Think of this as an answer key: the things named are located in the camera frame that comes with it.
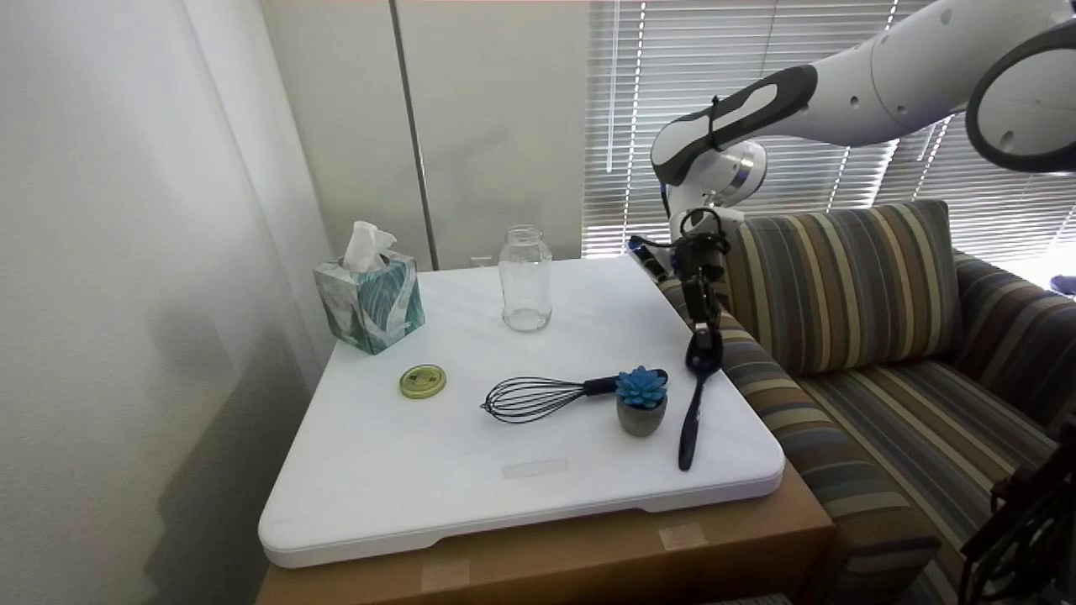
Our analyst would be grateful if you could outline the clear glass jar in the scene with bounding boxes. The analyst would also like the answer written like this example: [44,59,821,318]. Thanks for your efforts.
[497,224,555,336]

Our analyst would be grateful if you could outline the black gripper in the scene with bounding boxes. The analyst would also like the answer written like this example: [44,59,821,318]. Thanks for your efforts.
[668,205,735,342]

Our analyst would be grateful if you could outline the striped cushion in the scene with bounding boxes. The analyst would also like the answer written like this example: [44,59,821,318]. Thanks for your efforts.
[718,197,964,378]

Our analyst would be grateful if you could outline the blue succulent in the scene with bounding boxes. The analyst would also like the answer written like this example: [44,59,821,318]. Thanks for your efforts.
[614,363,674,440]

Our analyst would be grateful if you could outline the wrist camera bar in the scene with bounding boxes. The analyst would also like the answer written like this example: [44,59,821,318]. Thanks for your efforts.
[624,229,681,276]

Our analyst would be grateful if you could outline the round green jar lid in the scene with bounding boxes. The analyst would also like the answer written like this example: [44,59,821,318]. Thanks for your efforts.
[397,360,450,403]

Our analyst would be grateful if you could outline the white window blinds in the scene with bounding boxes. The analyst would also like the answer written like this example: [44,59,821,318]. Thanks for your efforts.
[581,0,1076,282]

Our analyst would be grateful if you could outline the black metal frame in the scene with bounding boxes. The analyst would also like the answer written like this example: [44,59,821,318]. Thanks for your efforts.
[955,417,1076,605]

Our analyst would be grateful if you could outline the black wire whisk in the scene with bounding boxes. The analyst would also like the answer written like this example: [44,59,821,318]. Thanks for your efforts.
[480,369,626,428]

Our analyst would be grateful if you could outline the striped couch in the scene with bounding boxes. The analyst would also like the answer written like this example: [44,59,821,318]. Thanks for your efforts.
[636,248,1076,605]

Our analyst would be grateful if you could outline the teal patterned tissue box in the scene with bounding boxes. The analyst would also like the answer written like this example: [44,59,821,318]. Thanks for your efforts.
[314,219,431,360]

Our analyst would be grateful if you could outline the thin metal wall pole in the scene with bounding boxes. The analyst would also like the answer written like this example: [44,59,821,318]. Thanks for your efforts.
[386,0,438,273]

